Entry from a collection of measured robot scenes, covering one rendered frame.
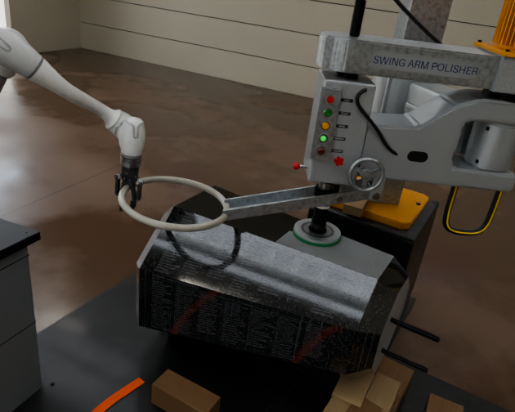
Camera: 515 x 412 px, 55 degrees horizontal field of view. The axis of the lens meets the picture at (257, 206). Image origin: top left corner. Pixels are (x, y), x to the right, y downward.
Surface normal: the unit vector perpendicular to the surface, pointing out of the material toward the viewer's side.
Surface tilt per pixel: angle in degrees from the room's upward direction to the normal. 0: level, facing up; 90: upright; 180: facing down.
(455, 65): 90
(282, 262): 45
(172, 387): 0
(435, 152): 90
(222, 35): 90
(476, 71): 90
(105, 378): 0
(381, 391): 0
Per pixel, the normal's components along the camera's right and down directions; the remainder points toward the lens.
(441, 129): 0.00, 0.44
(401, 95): -0.33, 0.38
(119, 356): 0.11, -0.89
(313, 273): -0.25, -0.40
